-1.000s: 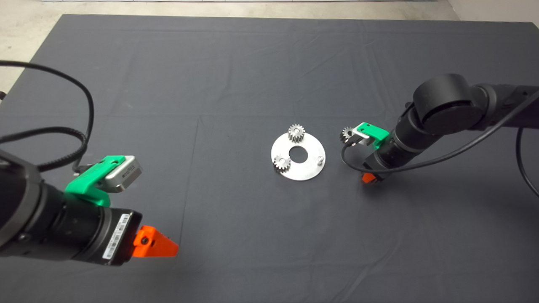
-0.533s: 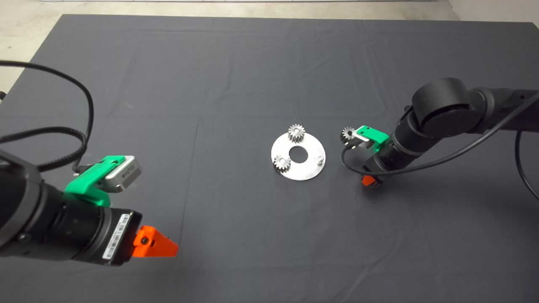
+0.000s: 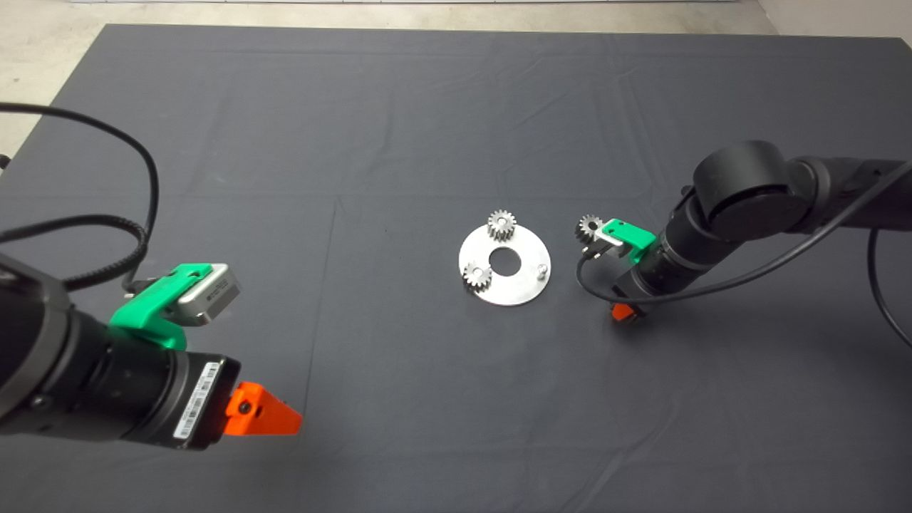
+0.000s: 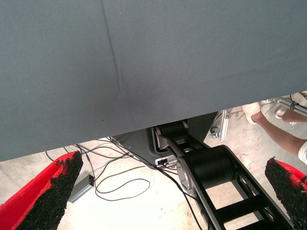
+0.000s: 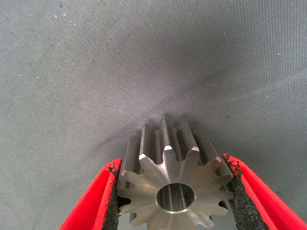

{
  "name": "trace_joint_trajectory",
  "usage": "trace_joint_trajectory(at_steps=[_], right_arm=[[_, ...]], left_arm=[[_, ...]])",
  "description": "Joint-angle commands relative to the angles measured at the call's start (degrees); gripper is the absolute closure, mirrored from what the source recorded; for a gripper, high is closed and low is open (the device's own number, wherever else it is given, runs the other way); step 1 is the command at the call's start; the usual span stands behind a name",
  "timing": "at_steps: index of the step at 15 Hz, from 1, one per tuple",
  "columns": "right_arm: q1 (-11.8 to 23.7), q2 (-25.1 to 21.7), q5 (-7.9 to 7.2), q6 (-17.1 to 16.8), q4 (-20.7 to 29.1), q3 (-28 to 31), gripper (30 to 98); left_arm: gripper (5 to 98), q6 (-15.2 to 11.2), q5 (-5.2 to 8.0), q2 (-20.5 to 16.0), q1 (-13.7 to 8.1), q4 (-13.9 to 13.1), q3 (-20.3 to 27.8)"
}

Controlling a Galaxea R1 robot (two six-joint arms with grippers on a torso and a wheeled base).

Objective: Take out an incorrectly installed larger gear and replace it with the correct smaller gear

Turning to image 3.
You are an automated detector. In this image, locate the small steel spur gear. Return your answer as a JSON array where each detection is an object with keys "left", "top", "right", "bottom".
[
  {"left": 487, "top": 209, "right": 518, "bottom": 242},
  {"left": 463, "top": 261, "right": 494, "bottom": 293}
]

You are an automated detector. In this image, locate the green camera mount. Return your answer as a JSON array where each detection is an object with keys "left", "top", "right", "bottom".
[
  {"left": 108, "top": 264, "right": 213, "bottom": 351},
  {"left": 613, "top": 219, "right": 658, "bottom": 261}
]

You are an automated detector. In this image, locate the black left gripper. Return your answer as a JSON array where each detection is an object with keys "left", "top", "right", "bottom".
[{"left": 137, "top": 351, "right": 304, "bottom": 451}]

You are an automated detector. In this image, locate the black corrugated cable conduit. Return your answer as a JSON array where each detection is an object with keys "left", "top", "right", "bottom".
[{"left": 0, "top": 214, "right": 148, "bottom": 291}]

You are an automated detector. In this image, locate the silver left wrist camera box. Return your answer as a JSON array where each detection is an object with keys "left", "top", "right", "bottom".
[{"left": 176, "top": 264, "right": 242, "bottom": 327}]

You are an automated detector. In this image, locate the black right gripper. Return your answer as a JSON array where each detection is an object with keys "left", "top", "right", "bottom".
[{"left": 610, "top": 265, "right": 667, "bottom": 323}]

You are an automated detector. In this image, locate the small dark spur gear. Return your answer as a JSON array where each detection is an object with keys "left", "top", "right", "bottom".
[{"left": 574, "top": 214, "right": 605, "bottom": 245}]

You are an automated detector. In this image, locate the dark grey table cloth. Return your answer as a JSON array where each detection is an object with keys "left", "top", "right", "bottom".
[{"left": 0, "top": 24, "right": 912, "bottom": 513}]

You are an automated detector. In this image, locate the green right camera mount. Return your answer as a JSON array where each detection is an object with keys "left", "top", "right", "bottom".
[{"left": 613, "top": 219, "right": 658, "bottom": 261}]

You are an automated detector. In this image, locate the green left camera mount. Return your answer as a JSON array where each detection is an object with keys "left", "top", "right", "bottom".
[{"left": 108, "top": 264, "right": 213, "bottom": 351}]

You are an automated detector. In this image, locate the round metal plate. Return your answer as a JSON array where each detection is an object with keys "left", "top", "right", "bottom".
[{"left": 458, "top": 222, "right": 551, "bottom": 307}]

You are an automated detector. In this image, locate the thin black left camera cable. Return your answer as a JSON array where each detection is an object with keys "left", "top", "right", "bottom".
[{"left": 0, "top": 102, "right": 160, "bottom": 291}]

